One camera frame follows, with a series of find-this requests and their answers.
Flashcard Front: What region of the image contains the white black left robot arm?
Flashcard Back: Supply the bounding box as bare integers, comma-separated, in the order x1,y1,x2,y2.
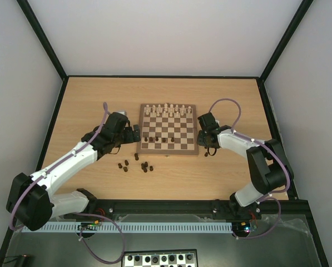
6,112,141,231

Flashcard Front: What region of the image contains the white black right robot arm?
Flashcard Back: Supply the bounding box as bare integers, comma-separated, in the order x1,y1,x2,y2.
197,112,293,218

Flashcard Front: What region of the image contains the wooden chess board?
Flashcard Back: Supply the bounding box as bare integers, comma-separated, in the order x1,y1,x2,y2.
137,103,199,156

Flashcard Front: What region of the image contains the dark chess piece table centre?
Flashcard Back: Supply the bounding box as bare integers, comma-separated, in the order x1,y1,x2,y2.
141,161,148,169

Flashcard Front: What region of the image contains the small printed chess board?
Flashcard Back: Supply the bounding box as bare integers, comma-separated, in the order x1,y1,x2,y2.
121,249,199,267

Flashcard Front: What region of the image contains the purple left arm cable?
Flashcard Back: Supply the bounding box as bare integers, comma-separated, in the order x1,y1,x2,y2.
9,102,127,264

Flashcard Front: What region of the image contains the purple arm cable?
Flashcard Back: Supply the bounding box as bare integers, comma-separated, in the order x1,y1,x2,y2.
9,102,127,264
210,98,291,240

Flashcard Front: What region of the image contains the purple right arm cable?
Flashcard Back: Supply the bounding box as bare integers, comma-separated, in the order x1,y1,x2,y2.
210,98,291,240

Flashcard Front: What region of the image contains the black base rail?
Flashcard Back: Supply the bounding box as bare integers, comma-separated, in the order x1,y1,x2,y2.
15,199,311,222

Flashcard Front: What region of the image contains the grey slotted cable duct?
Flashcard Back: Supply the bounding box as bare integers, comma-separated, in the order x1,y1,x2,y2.
38,222,232,234

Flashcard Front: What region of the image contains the black frame post back left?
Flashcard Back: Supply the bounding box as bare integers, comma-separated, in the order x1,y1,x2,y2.
16,0,68,81

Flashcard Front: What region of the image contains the black frame post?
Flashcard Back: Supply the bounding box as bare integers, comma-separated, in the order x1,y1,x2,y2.
16,0,68,81
259,0,314,82

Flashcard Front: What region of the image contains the black frame post back right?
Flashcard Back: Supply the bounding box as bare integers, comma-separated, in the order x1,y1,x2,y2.
259,0,314,82

